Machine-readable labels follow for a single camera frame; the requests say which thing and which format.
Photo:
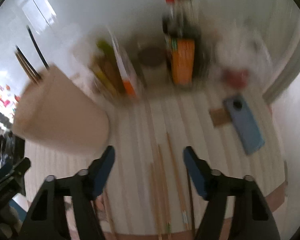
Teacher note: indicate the colourful wall stickers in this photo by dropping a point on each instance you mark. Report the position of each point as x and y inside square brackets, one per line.
[8, 99]

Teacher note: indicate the black chopstick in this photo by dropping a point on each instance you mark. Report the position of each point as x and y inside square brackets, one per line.
[36, 74]
[46, 65]

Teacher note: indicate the soy sauce bottle black cap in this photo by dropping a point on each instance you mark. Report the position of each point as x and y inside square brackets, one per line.
[185, 42]

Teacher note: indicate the red cap dark bottle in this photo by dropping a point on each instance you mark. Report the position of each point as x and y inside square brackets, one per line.
[168, 19]

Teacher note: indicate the jar with brown lid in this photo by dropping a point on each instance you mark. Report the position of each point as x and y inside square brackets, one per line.
[151, 56]

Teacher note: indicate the blue smartphone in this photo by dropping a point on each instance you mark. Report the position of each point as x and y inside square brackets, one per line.
[244, 123]

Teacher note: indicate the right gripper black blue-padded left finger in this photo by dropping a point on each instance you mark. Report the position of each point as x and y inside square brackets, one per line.
[46, 217]

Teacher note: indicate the wooden chopstick printed tip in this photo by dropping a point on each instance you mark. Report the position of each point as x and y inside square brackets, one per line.
[178, 184]

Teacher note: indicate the white orange paper packet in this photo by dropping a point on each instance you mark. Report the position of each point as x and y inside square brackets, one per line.
[128, 75]

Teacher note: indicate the clear plastic bag red contents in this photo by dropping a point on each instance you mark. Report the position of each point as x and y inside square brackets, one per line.
[242, 48]

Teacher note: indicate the beige round utensil holder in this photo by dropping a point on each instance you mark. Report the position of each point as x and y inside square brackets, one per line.
[57, 114]

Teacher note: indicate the dark chopstick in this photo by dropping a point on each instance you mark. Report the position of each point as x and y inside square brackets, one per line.
[193, 229]

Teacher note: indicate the small brown card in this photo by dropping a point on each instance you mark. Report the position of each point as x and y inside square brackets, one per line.
[220, 117]

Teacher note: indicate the wooden chopstick green mark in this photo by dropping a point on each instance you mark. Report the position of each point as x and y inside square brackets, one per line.
[165, 194]

